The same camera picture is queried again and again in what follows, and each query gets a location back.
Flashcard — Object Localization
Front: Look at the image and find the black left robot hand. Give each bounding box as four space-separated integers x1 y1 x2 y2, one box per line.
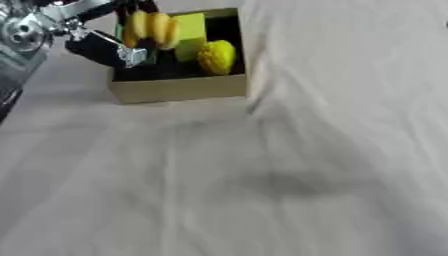
40 0 163 69

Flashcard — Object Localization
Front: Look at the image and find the yellow toy banana bunch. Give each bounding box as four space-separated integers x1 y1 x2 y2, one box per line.
122 9 184 51

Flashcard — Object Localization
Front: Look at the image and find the tan cardboard box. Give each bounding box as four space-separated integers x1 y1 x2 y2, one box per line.
106 7 249 105

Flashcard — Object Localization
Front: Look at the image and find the yellow-green block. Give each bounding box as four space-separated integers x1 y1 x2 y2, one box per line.
171 12 210 63

